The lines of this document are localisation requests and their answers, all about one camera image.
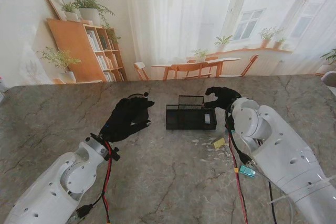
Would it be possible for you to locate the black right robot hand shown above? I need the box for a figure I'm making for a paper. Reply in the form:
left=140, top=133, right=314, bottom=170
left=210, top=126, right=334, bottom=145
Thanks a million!
left=203, top=87, right=242, bottom=111

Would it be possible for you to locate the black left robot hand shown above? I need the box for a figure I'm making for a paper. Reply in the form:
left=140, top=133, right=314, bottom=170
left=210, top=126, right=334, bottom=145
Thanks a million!
left=99, top=98, right=155, bottom=143

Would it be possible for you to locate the black mesh desk organizer tray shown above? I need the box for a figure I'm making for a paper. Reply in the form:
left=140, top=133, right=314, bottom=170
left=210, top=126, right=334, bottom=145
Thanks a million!
left=165, top=95, right=217, bottom=131

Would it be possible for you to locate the yellow sticky note pad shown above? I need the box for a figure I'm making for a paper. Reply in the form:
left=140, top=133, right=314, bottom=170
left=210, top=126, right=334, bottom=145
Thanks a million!
left=212, top=137, right=226, bottom=149

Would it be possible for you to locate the printed room scene backdrop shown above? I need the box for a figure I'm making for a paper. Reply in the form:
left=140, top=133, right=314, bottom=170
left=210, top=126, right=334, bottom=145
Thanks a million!
left=0, top=0, right=336, bottom=87

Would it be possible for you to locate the white rounded chair back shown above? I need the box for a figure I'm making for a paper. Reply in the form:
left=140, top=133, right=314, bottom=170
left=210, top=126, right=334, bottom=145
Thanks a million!
left=320, top=71, right=336, bottom=88

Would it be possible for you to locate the clear bottle with red cap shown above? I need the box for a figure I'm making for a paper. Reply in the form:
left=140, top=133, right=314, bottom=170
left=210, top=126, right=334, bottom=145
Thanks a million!
left=0, top=76, right=8, bottom=104

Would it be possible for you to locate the red and black left arm cable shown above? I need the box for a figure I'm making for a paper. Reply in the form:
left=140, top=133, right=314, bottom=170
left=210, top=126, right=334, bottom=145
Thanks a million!
left=75, top=141, right=121, bottom=224

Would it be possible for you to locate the red and black arm cable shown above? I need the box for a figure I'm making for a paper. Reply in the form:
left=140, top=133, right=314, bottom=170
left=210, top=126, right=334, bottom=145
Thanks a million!
left=75, top=141, right=121, bottom=224
left=224, top=103, right=279, bottom=224

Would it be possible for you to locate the red and black right arm cable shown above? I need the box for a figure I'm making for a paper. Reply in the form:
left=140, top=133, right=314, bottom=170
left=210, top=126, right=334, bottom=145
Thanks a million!
left=224, top=103, right=279, bottom=224

